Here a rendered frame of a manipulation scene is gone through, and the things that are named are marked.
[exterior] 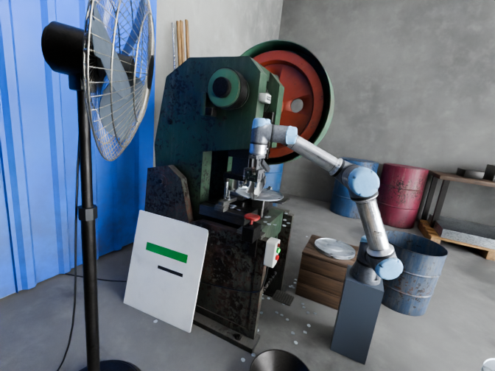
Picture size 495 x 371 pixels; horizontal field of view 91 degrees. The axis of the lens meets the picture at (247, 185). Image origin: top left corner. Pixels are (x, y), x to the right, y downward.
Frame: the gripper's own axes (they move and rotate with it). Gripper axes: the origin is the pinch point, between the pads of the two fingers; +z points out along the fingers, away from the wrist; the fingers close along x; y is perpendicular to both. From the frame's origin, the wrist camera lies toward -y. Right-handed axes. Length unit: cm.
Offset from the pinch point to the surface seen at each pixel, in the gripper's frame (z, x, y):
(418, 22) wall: -210, 71, -365
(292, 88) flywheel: -60, -12, -69
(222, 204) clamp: 10.9, -22.0, -8.9
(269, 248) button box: 25.6, 9.3, -5.3
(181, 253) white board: 44, -42, -1
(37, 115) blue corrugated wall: -24, -135, 23
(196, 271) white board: 51, -30, 0
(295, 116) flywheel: -42, -7, -69
